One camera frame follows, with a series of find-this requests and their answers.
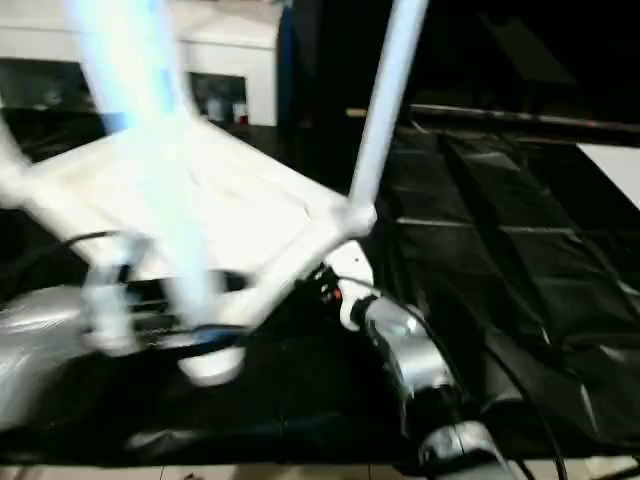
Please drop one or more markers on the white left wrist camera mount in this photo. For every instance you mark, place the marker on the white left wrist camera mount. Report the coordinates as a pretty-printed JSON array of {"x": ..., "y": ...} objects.
[{"x": 107, "y": 300}]

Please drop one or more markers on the small tan label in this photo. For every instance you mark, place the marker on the small tan label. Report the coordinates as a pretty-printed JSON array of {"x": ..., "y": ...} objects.
[{"x": 356, "y": 112}]

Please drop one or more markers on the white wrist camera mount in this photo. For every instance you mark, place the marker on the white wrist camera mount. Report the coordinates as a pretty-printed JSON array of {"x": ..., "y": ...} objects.
[
  {"x": 107, "y": 300},
  {"x": 355, "y": 260}
]

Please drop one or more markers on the large black backdrop sheet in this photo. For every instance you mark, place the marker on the large black backdrop sheet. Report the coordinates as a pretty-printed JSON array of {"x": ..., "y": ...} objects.
[{"x": 500, "y": 50}]

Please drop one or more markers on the white plastic table top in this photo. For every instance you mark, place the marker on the white plastic table top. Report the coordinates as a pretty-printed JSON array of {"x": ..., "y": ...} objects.
[{"x": 225, "y": 200}]

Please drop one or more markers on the white plastic table leg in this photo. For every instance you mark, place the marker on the white plastic table leg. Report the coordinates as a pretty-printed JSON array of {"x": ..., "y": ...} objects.
[
  {"x": 150, "y": 125},
  {"x": 10, "y": 160},
  {"x": 387, "y": 100}
]

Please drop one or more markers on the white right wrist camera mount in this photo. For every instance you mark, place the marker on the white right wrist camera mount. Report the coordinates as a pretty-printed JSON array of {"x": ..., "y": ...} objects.
[{"x": 355, "y": 260}]

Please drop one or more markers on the black plastic table mat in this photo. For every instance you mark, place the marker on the black plastic table mat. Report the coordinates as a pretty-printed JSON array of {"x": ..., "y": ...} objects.
[{"x": 500, "y": 225}]

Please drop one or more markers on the long dark metal rod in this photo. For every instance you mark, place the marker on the long dark metal rod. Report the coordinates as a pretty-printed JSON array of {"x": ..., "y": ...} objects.
[{"x": 525, "y": 117}]

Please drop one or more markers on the white flat board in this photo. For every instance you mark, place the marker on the white flat board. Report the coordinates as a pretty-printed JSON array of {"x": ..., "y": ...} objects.
[{"x": 615, "y": 170}]

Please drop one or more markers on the white glass-door cabinet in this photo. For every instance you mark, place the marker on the white glass-door cabinet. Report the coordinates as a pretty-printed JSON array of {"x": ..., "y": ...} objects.
[{"x": 225, "y": 40}]

